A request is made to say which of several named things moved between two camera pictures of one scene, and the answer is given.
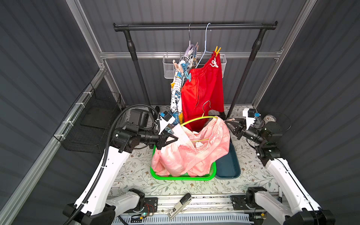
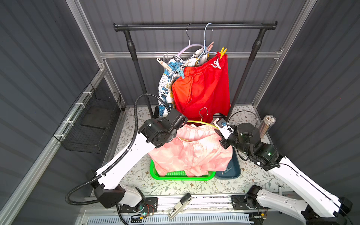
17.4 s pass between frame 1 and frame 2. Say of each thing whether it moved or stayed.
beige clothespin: moved
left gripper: moved
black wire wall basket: stayed
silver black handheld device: stayed
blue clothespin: moved
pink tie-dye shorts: moved
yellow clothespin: moved
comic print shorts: moved
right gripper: moved
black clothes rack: stayed
